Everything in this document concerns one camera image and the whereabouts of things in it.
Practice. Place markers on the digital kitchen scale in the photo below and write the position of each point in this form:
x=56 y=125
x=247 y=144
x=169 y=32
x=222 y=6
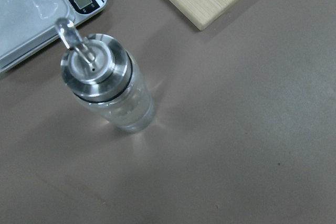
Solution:
x=27 y=26

